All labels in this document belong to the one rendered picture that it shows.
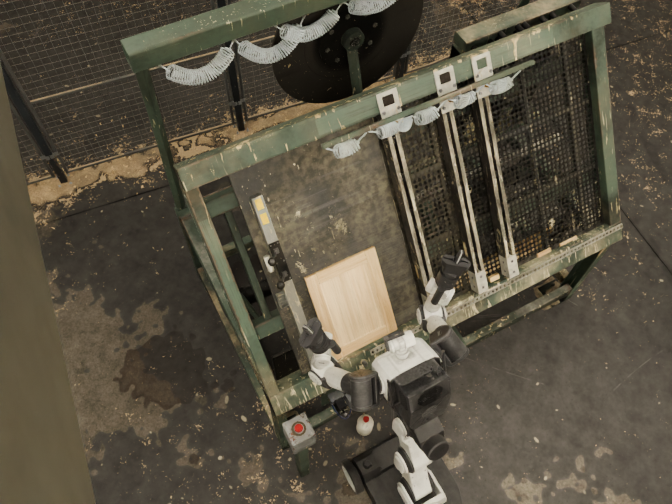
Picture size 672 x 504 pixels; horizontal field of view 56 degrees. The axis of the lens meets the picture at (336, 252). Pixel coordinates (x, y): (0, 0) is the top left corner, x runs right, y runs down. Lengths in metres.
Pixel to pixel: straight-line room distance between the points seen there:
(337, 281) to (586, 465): 2.03
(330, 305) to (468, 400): 1.44
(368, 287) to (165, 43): 1.43
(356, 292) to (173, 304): 1.69
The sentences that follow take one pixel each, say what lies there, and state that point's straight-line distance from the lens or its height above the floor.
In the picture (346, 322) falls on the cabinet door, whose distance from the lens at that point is 3.12.
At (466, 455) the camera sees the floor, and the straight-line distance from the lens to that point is 4.06.
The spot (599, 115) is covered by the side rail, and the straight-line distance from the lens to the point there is 3.63.
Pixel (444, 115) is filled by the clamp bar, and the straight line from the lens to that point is 3.00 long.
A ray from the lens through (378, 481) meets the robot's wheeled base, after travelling 3.78.
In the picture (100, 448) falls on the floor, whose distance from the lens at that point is 4.19.
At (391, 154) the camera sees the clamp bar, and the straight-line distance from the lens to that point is 2.90.
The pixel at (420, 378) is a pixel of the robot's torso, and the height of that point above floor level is 1.40.
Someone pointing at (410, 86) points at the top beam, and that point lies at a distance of 2.86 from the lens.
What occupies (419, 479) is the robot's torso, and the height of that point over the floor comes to 0.41.
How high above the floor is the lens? 3.87
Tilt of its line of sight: 59 degrees down
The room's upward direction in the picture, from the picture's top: 2 degrees clockwise
